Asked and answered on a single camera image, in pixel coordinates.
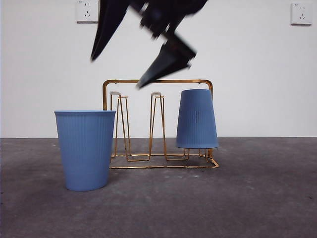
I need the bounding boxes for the blue ribbed plastic cup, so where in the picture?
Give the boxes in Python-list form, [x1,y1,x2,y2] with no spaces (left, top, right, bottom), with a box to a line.
[175,89,219,149]
[54,110,116,192]

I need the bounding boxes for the gold wire cup rack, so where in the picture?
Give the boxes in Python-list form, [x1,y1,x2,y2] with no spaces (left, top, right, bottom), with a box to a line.
[102,79,220,170]

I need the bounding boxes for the white wall power socket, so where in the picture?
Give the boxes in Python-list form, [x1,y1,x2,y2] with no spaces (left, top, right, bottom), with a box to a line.
[290,2,313,26]
[75,0,100,24]

